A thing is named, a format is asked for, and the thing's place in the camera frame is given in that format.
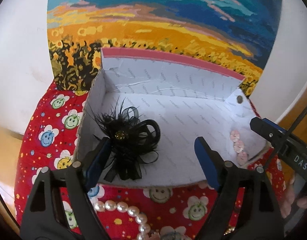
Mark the gold pearl brooch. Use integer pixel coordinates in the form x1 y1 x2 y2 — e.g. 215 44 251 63
224 226 235 235

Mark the wooden door frame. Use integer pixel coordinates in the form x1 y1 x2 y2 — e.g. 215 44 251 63
275 87 307 145

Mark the sunflower field painting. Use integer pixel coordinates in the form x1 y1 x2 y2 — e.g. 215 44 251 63
47 0 282 96

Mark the black feather hair fascinator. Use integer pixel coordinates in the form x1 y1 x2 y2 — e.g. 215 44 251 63
94 105 161 183

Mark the right hand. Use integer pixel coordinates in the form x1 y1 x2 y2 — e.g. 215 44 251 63
279 175 307 218

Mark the white pearl necklace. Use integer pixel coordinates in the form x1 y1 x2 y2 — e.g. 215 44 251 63
93 199 152 240

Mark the black cable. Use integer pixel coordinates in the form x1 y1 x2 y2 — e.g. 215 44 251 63
263 102 307 170

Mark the red smiley flower tablecloth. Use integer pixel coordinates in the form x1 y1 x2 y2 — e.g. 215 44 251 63
14 81 288 240

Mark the pink cardboard box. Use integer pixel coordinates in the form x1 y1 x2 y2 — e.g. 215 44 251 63
74 48 269 187

